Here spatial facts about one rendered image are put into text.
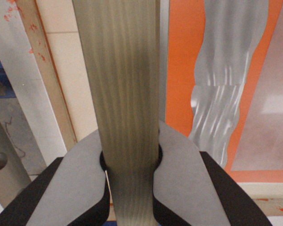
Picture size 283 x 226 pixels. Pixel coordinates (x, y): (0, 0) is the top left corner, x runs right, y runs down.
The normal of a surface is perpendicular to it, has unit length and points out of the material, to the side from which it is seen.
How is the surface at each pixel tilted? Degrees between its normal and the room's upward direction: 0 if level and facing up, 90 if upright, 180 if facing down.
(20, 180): 90
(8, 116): 0
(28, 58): 0
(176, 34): 0
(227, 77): 33
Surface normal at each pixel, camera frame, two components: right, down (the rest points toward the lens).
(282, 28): 0.01, 0.45
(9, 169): 1.00, -0.04
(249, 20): -0.51, 0.45
